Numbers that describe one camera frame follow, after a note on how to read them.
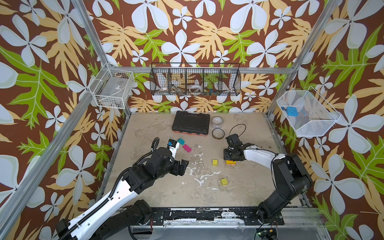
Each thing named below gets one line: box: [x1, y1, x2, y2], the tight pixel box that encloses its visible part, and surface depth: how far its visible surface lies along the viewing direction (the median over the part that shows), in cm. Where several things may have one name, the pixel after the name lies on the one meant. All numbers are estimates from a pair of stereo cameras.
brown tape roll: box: [212, 128, 225, 140], surface depth 110 cm
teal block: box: [177, 138, 185, 145], surface depth 106 cm
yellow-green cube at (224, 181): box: [221, 178, 228, 186], surface depth 86 cm
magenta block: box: [182, 144, 192, 153], surface depth 103 cm
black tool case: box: [172, 110, 211, 136], surface depth 110 cm
